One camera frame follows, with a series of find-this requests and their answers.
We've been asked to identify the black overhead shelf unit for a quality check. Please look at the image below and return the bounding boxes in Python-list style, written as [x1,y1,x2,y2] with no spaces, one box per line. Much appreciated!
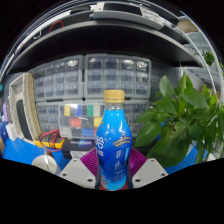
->
[0,0,204,88]

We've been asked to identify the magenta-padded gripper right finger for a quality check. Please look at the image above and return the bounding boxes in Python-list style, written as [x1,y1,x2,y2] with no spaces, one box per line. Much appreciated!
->
[128,147,169,190]

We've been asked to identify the white side rack unit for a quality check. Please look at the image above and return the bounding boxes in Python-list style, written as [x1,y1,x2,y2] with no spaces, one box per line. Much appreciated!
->
[181,13,224,101]

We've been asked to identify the black zip case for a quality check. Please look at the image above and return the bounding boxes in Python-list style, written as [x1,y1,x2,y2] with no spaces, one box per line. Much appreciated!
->
[15,99,34,141]

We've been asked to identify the white stirring stick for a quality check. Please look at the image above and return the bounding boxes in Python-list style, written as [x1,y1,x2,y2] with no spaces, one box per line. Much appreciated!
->
[42,143,50,169]

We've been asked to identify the white paper cup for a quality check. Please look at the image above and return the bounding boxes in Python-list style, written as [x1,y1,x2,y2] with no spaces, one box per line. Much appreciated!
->
[31,153,63,176]

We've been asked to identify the yellow multimeter with leads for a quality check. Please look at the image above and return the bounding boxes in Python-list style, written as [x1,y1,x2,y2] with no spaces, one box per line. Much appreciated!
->
[34,129,66,150]

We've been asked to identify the white carton box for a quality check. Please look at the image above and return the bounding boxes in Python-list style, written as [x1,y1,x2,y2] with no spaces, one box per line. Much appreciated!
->
[4,122,18,142]

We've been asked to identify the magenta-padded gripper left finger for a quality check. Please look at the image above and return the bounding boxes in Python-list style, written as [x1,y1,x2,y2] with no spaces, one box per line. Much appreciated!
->
[58,147,100,190]

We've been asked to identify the blue drink bottle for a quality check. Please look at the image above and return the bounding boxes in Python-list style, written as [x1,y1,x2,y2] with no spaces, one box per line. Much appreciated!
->
[95,89,133,192]

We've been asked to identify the green potted plant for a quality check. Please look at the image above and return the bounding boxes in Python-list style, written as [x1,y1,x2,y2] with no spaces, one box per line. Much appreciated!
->
[133,70,224,169]

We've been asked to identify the white perforated tray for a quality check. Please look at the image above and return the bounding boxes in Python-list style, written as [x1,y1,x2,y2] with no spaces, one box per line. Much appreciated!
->
[8,72,43,144]

